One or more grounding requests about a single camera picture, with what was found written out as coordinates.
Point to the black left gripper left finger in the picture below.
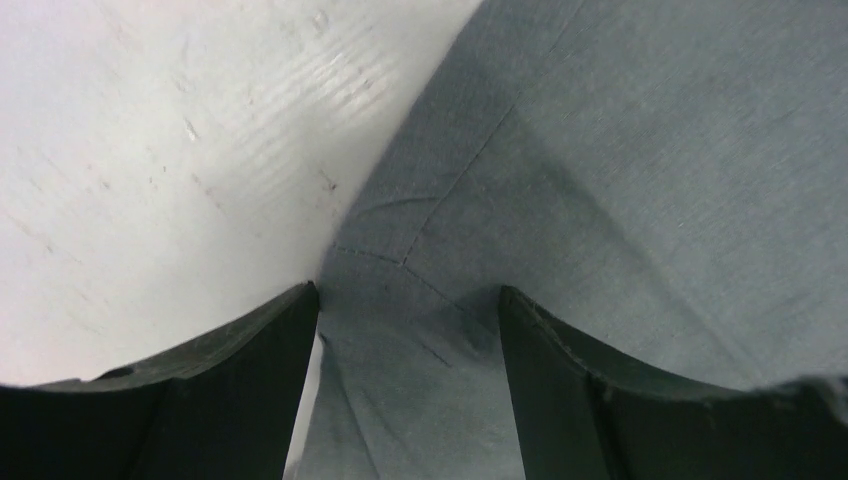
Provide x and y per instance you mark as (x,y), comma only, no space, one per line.
(220,406)

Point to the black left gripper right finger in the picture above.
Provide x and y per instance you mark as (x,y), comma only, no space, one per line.
(585,410)

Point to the grey button-up shirt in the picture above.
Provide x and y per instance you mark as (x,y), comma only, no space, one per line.
(670,177)

